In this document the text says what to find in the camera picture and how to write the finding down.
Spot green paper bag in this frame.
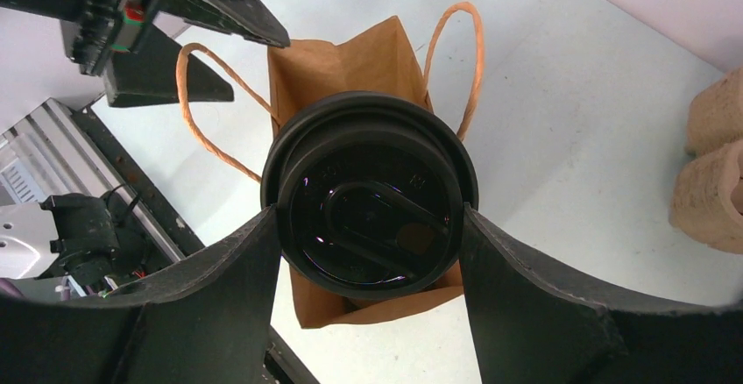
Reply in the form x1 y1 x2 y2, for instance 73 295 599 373
175 1 485 331

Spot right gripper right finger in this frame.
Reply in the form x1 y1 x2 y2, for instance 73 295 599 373
460 207 742 383

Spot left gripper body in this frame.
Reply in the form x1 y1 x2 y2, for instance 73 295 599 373
1 0 157 76

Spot stacked brown cup carriers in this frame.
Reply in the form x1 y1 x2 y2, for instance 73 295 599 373
669 68 742 254

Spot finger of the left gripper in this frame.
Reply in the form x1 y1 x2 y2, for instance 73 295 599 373
164 0 291 48
103 27 234 108

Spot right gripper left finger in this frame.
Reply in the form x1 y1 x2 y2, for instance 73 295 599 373
1 208 281 383

